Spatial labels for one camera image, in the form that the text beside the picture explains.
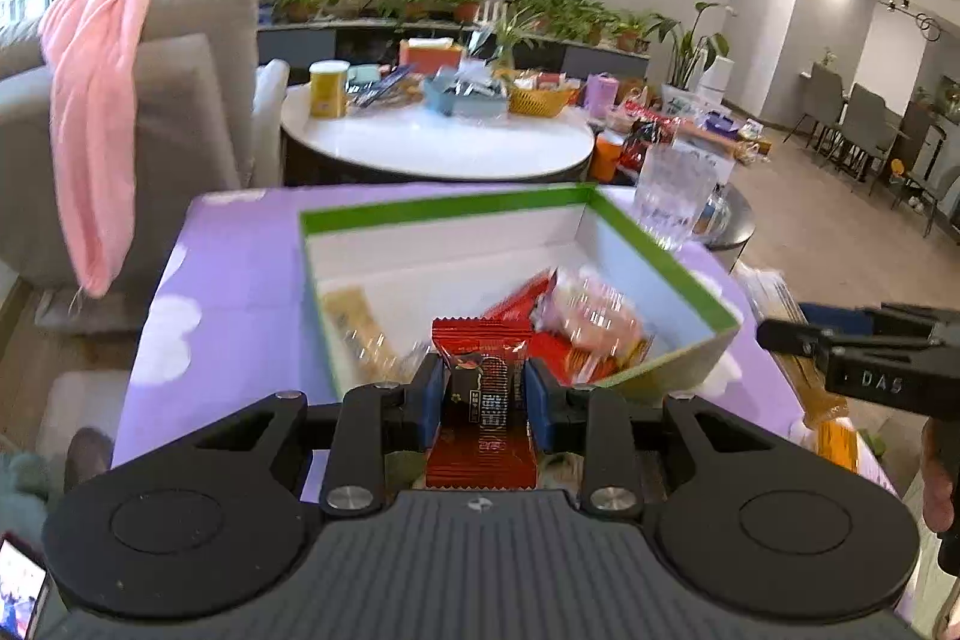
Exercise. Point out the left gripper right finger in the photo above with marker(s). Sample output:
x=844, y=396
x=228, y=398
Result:
x=594, y=423

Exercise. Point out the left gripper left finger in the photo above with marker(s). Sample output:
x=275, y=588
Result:
x=371, y=422

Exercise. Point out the long yellow snack packet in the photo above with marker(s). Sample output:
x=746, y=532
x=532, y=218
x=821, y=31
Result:
x=373, y=356

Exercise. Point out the red lion snack bag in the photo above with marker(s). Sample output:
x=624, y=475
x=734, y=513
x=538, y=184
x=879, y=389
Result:
x=555, y=339

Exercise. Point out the pink translucent snack packet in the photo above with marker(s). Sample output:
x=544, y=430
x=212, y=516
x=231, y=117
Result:
x=592, y=317

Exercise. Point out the orange peanut snack bag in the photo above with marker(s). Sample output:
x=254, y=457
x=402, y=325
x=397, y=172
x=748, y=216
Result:
x=825, y=427

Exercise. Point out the person's right hand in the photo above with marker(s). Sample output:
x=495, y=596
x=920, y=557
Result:
x=938, y=510

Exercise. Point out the green cardboard box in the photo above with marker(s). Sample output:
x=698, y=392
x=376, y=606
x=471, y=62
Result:
x=421, y=260

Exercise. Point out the dark round side table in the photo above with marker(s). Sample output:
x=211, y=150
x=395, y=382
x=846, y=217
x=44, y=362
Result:
x=735, y=226

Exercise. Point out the clear glass mug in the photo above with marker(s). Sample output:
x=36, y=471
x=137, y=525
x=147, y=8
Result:
x=681, y=195

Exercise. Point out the white round coffee table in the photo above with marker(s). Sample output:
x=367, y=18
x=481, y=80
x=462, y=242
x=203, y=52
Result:
x=411, y=143

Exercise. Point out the yellow woven basket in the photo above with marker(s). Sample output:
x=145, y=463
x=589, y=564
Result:
x=542, y=103

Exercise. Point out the pink box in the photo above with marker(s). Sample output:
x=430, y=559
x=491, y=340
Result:
x=600, y=95

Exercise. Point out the grey armchair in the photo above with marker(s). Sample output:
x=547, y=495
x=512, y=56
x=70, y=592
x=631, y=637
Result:
x=208, y=112

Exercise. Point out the yellow canister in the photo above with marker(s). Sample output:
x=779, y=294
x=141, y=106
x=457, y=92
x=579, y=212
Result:
x=328, y=80

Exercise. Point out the blue-grey tray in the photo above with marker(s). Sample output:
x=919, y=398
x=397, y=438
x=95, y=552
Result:
x=452, y=95

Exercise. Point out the teal plush toy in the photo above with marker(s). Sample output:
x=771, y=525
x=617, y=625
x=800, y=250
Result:
x=27, y=495

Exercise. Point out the orange tissue box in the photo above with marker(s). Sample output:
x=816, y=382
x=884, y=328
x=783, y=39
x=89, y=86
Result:
x=427, y=56

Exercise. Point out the tall leafy floor plant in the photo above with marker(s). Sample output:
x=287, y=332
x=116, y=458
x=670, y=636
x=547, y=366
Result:
x=688, y=46

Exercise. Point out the smartphone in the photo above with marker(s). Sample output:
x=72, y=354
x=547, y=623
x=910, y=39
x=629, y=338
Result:
x=23, y=588

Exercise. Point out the pink towel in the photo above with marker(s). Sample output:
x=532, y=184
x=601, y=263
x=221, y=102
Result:
x=91, y=48

